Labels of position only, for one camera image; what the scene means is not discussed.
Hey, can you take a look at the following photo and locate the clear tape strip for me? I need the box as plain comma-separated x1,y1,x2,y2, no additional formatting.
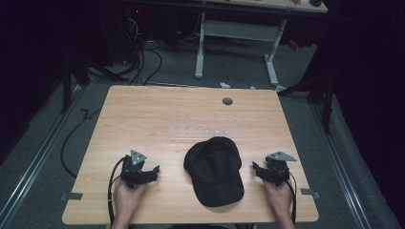
168,124,245,139

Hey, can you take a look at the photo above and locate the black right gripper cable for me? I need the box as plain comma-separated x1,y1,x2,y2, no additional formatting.
280,173,298,225

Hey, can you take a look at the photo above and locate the white metal desk frame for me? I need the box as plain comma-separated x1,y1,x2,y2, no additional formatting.
194,11,288,94

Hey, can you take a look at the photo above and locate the light wooden desk top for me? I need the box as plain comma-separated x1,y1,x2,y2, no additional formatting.
203,0,329,13

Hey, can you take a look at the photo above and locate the bundle of black cables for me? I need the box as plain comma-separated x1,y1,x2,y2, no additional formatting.
120,12,163,86

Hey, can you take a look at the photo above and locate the black floor cable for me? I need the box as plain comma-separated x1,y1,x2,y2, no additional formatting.
60,108,102,178

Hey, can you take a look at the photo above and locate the metal floor rail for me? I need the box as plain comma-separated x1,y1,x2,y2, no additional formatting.
309,101,372,229
0,85,87,223

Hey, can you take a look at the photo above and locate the grey tape piece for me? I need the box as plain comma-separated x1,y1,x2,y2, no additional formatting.
300,188,321,200
59,192,84,201

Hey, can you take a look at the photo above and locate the black metal stand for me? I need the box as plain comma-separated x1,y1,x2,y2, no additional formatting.
60,53,92,115
277,63,335,135

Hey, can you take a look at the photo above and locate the black baseball cap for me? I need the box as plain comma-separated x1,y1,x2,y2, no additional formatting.
182,135,245,208

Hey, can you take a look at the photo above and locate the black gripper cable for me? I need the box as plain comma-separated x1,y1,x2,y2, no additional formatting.
107,156,128,226
280,173,298,225

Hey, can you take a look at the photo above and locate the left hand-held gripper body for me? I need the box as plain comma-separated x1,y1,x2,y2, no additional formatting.
119,149,151,190

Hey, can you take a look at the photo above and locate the person's right hand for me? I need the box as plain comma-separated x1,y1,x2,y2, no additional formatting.
262,179,294,219

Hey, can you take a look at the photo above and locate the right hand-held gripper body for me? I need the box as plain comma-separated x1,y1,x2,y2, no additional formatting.
265,151,298,188

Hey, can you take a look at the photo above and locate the person's left hand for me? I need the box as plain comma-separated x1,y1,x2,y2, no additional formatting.
113,177,149,221

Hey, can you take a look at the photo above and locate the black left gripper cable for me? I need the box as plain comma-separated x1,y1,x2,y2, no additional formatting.
107,156,128,226

